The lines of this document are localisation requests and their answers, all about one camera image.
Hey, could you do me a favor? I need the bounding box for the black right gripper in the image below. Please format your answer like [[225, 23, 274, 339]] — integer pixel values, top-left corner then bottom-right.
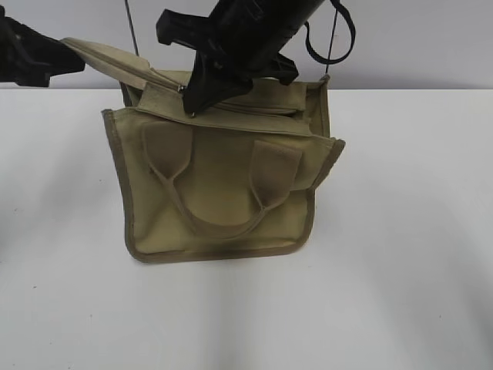
[[156, 7, 299, 115]]

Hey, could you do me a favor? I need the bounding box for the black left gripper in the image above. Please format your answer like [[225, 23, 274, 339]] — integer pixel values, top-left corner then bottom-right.
[[1, 7, 86, 86]]

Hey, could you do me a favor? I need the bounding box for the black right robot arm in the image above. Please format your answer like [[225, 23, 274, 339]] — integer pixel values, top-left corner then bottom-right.
[[156, 0, 321, 114]]

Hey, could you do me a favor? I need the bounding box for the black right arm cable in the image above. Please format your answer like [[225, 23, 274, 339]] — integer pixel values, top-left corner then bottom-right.
[[304, 0, 356, 65]]

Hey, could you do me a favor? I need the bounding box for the yellow canvas tote bag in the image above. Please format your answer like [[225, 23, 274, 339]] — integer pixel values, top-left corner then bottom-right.
[[64, 38, 345, 263]]

